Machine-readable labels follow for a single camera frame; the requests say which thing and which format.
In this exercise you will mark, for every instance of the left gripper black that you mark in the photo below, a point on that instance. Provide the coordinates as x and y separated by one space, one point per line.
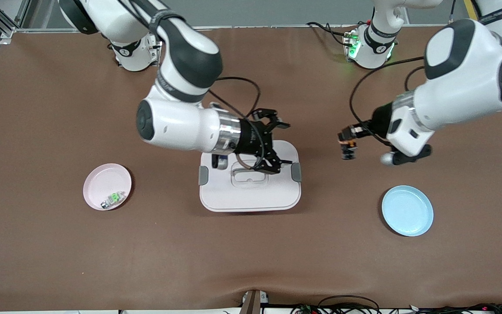
380 119

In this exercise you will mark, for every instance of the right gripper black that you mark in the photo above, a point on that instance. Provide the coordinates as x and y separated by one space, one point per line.
251 140

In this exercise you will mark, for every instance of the pink round plate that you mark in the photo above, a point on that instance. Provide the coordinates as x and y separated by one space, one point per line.
103 181

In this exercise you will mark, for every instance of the brown metal stand bracket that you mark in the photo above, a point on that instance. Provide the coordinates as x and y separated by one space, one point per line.
253 303

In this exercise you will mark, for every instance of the orange push-button switch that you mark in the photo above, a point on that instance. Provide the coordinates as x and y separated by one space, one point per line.
348 150

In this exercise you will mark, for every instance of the silver table edge rail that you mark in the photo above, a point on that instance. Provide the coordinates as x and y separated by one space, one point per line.
255 27

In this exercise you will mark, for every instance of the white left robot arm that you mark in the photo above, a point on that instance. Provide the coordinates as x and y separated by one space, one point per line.
464 87

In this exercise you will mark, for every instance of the light blue round plate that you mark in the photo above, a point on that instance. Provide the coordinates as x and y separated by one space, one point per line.
408 211

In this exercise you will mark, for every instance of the brown table mat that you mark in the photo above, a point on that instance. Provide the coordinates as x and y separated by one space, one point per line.
251 261

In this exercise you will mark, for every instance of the white lidded box grey latches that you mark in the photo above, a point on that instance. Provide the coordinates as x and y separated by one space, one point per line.
251 196

